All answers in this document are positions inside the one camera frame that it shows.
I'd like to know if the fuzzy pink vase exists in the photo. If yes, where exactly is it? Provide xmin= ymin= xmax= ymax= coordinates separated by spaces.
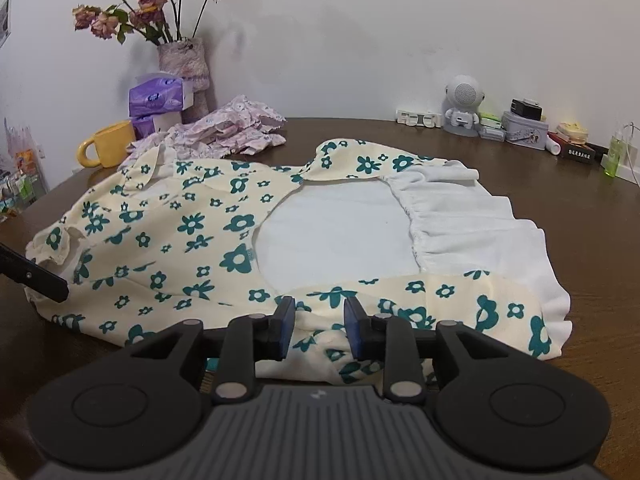
xmin=157 ymin=36 xmax=216 ymax=122

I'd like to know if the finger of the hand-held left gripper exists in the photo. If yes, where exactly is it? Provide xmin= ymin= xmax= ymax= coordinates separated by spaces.
xmin=0 ymin=241 xmax=71 ymax=304

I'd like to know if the purple tissue pack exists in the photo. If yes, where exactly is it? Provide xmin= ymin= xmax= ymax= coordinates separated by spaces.
xmin=131 ymin=110 xmax=184 ymax=140
xmin=128 ymin=72 xmax=195 ymax=117

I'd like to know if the pink floral cloth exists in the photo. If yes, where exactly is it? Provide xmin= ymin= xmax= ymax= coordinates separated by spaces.
xmin=122 ymin=93 xmax=289 ymax=167

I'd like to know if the white cable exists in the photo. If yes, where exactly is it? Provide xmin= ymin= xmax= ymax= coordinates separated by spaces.
xmin=619 ymin=121 xmax=640 ymax=186

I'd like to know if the wall picture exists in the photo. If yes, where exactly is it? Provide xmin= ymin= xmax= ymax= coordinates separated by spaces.
xmin=0 ymin=0 xmax=14 ymax=49

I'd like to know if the green liquid bottle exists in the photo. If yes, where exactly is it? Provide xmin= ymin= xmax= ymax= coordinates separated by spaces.
xmin=602 ymin=132 xmax=624 ymax=180

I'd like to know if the cream dress with teal flowers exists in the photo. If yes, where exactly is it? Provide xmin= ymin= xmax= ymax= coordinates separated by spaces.
xmin=25 ymin=137 xmax=573 ymax=392

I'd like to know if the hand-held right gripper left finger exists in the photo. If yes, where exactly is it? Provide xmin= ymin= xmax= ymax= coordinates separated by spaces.
xmin=130 ymin=296 xmax=297 ymax=405

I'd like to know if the yellow round container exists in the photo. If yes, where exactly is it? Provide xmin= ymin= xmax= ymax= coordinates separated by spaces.
xmin=555 ymin=121 xmax=590 ymax=145

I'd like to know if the grey tin box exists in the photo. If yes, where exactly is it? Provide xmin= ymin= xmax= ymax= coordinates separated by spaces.
xmin=501 ymin=109 xmax=549 ymax=150

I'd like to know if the yellow mug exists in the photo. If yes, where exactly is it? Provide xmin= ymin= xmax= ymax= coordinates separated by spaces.
xmin=75 ymin=120 xmax=137 ymax=169

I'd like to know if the black charger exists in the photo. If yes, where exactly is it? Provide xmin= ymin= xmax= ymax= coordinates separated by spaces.
xmin=509 ymin=98 xmax=544 ymax=121

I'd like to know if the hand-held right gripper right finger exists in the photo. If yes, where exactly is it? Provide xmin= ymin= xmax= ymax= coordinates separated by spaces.
xmin=344 ymin=296 xmax=511 ymax=405

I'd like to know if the clear rack with small items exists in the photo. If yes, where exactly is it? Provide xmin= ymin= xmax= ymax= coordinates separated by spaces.
xmin=0 ymin=116 xmax=49 ymax=224

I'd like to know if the white robot-shaped speaker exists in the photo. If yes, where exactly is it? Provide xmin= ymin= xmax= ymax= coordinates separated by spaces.
xmin=441 ymin=74 xmax=482 ymax=137

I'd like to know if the black and red box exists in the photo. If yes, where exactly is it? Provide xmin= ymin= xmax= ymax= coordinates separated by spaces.
xmin=559 ymin=140 xmax=609 ymax=164

